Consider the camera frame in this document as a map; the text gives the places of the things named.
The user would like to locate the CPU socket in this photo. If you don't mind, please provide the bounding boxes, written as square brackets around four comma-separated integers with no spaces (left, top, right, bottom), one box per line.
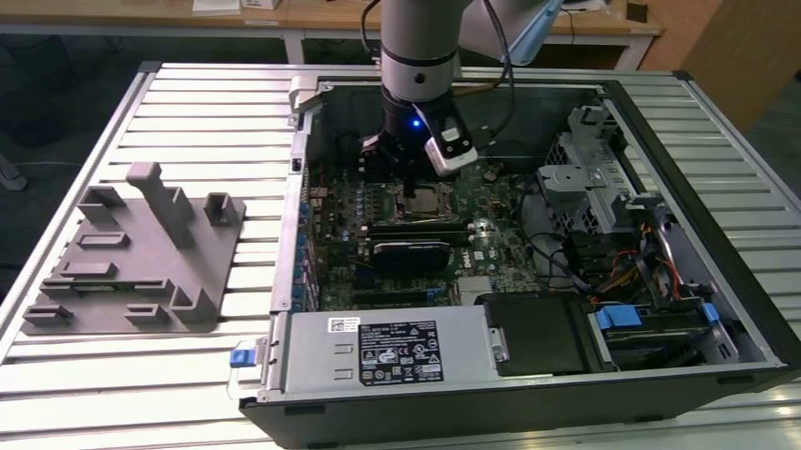
[389,181,462,221]

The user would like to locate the black graphics card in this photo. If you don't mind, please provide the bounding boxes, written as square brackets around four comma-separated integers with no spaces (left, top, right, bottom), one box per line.
[371,239,451,284]

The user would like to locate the silver drive cage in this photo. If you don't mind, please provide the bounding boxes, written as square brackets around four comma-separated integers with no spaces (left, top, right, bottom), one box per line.
[535,130,631,235]

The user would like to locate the green motherboard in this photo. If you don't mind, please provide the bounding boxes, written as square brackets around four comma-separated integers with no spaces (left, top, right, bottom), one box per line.
[304,157,546,313]

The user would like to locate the silver chipset heat sink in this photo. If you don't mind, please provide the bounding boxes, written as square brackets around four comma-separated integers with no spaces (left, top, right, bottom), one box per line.
[458,276,495,299]

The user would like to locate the black expansion slot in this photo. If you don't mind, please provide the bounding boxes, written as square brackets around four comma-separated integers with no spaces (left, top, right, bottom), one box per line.
[353,290,439,307]

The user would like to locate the wooden desk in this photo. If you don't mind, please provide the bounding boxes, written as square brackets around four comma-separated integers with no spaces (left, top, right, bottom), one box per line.
[0,0,666,71]

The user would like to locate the grey parts rack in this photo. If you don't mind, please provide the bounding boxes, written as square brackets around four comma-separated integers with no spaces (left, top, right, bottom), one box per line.
[21,161,249,337]

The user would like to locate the silver power supply unit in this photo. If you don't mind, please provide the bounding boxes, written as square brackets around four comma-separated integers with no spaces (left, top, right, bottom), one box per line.
[259,308,510,403]

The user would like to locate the blue disk carrier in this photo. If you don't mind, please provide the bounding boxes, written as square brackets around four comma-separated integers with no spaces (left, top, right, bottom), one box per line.
[592,302,719,334]

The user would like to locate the wooden cabinet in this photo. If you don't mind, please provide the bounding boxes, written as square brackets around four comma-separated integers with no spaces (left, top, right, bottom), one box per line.
[636,0,801,137]

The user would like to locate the black hard disk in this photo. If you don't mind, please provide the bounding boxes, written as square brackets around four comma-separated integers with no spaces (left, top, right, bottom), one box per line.
[603,312,720,371]

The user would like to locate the grey metal leg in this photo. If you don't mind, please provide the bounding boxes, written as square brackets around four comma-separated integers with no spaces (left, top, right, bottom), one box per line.
[0,152,30,191]

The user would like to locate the black PC case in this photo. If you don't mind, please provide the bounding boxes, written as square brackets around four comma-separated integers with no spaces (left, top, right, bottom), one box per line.
[236,69,801,446]

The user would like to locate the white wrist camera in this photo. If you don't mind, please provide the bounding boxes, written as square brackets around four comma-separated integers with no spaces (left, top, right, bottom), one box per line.
[421,115,480,178]

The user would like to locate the black camera cable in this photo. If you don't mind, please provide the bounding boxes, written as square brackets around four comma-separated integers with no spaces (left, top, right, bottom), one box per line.
[479,0,519,144]

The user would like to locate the silver cage bracket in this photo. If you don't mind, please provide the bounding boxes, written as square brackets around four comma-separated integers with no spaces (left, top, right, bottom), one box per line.
[535,163,610,198]

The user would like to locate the orange yellow power wires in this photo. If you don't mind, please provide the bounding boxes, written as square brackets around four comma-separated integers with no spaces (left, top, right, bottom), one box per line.
[587,222,687,304]

